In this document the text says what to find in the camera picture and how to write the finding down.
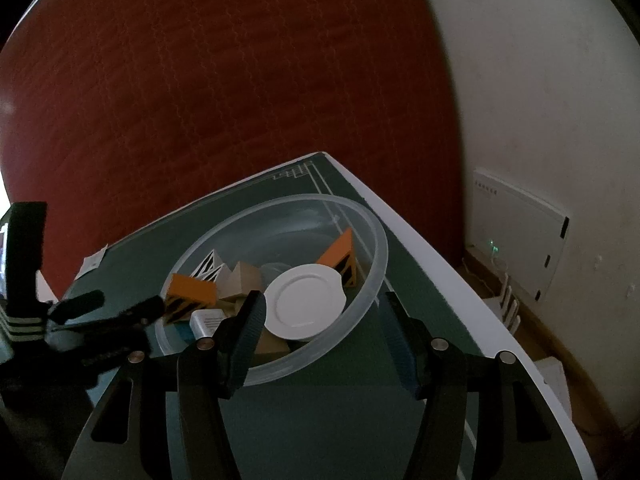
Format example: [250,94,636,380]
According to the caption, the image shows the clear plastic bowl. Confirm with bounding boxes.
[153,193,390,387]

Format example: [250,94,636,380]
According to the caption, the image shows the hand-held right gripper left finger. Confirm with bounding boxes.
[62,290,267,480]

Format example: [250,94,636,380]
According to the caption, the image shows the brown wooden block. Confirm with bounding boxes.
[252,329,292,359]

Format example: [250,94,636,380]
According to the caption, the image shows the orange striped rectangular block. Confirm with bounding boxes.
[164,273,219,327]

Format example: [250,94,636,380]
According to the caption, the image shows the orange striped triangular block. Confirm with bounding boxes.
[315,228,357,289]

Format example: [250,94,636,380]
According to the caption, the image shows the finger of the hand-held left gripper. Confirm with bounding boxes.
[47,289,106,325]
[75,295,166,339]

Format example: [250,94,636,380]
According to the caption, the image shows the white black striped block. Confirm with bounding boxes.
[192,248,224,282]

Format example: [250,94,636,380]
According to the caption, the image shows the red quilted panel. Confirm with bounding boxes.
[0,0,465,302]

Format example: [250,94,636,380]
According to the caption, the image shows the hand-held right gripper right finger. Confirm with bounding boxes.
[380,292,584,480]

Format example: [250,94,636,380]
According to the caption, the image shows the green table mat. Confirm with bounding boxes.
[62,152,584,480]

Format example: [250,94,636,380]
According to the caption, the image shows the paper label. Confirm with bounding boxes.
[79,244,109,277]

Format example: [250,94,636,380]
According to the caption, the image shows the white router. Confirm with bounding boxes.
[479,271,522,335]

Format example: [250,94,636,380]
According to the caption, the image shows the tan wooden block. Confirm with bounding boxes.
[220,261,264,302]

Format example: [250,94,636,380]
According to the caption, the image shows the white charger plug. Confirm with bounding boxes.
[189,309,227,339]

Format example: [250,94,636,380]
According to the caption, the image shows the white floor box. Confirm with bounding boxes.
[536,356,574,419]

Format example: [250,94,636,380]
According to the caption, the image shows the white wall box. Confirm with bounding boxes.
[471,168,571,302]

